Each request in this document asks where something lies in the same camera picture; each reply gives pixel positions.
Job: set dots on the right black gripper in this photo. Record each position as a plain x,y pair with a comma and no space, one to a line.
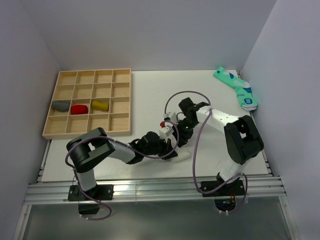
181,137

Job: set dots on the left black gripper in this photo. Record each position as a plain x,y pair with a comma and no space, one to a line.
167,146

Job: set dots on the white sock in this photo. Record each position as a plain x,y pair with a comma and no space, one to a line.
182,155

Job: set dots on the yellow sock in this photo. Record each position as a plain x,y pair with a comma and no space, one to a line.
100,106

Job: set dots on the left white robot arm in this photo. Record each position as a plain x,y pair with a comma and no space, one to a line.
85,152

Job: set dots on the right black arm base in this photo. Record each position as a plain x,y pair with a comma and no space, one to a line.
230,191

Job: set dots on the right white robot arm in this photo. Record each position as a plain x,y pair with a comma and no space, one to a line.
243,141

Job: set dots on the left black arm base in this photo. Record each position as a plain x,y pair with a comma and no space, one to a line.
89,202

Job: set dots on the mint green patterned sock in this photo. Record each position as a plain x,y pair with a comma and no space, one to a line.
242,88

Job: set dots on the wooden compartment tray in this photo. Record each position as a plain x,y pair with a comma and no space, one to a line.
81,87

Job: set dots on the rolled red sock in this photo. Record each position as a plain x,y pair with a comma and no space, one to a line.
79,109

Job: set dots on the rolled grey sock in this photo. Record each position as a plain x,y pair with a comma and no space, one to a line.
61,106

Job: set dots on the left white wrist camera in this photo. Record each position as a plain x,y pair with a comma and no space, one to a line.
165,131

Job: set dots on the aluminium rail frame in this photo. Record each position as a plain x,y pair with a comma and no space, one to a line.
135,186

